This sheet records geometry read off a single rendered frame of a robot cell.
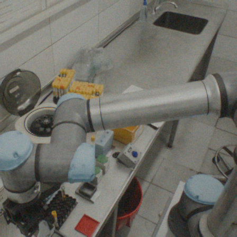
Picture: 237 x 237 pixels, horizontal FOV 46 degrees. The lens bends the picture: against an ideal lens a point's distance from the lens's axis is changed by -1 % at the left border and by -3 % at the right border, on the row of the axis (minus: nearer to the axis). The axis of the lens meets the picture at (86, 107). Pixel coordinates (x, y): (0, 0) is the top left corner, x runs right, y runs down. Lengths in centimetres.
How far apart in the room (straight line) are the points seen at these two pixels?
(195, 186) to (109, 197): 38
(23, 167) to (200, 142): 229
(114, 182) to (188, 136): 162
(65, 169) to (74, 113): 14
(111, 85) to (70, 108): 109
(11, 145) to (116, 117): 22
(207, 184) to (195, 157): 164
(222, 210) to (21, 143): 47
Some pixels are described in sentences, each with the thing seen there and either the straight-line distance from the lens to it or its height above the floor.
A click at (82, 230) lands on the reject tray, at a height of 88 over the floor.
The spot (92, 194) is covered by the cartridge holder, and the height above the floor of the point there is 90.
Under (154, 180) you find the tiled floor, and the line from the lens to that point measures 231.
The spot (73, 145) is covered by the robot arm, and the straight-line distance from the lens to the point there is 53.
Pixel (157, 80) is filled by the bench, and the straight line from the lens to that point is 177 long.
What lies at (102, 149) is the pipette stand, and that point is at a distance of 120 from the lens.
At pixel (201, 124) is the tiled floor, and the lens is 289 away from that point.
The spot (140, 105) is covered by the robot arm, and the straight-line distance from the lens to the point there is 59.
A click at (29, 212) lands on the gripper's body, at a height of 126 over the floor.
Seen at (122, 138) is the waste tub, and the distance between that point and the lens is 130.
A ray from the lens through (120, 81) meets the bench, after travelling 172.
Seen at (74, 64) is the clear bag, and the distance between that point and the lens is 163.
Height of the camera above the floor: 185
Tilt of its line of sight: 40 degrees down
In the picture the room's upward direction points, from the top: 1 degrees counter-clockwise
